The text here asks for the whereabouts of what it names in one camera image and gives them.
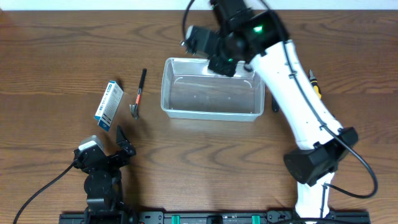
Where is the slim black yellow screwdriver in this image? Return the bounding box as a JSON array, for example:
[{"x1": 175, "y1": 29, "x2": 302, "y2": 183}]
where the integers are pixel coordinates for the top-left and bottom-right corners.
[{"x1": 271, "y1": 96, "x2": 279, "y2": 113}]

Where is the stubby yellow black screwdriver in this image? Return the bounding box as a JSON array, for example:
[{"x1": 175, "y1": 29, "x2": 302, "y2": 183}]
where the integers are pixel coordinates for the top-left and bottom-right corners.
[{"x1": 308, "y1": 70, "x2": 322, "y2": 99}]

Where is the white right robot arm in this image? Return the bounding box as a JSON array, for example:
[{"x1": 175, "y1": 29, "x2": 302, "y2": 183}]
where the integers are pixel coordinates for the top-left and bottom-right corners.
[{"x1": 208, "y1": 1, "x2": 358, "y2": 223}]

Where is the clear plastic container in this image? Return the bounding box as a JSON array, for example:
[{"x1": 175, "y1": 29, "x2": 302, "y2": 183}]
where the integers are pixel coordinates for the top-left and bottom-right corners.
[{"x1": 160, "y1": 57, "x2": 266, "y2": 121}]

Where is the white and blue box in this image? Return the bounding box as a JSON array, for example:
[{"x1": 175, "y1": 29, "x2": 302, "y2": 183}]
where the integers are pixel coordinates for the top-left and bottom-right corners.
[{"x1": 94, "y1": 80, "x2": 124, "y2": 131}]

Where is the small black orange hammer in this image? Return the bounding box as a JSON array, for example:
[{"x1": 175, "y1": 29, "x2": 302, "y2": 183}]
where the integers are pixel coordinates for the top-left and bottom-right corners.
[{"x1": 129, "y1": 68, "x2": 147, "y2": 119}]

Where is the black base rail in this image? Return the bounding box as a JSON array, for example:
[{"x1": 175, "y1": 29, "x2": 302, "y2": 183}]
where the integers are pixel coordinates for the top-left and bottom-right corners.
[{"x1": 58, "y1": 210, "x2": 371, "y2": 224}]

